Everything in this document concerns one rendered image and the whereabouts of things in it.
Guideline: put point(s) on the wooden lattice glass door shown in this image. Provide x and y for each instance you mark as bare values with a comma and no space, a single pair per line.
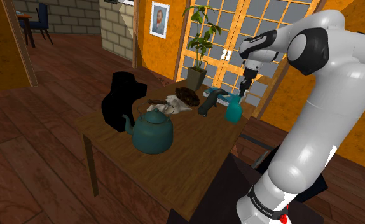
232,28

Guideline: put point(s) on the dark long dog figure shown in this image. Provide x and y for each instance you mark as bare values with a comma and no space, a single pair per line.
209,102

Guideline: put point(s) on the teal kettle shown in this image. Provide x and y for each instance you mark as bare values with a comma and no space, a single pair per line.
153,133

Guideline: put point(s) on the dark blue chair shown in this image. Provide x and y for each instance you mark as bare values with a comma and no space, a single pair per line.
42,18

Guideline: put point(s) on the small dark wooden table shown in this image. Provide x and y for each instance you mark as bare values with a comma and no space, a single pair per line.
26,23

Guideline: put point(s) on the framed portrait picture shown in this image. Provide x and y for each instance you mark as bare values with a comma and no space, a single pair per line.
159,20

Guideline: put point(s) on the black dog figure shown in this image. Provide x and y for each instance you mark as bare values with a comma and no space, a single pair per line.
119,99

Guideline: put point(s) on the potted green plant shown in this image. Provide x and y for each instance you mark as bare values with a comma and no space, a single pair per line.
201,43

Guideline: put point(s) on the brown round shaggy thing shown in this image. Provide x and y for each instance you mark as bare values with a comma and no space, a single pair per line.
188,95

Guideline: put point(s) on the teal bottle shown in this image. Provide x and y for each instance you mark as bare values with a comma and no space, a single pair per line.
234,112

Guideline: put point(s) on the dark robot stand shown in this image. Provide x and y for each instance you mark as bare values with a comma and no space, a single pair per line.
222,192

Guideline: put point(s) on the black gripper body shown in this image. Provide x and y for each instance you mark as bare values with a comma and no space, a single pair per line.
249,76

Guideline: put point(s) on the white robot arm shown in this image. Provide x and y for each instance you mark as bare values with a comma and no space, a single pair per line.
334,102

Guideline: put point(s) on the teal book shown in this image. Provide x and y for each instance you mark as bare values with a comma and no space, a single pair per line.
222,96

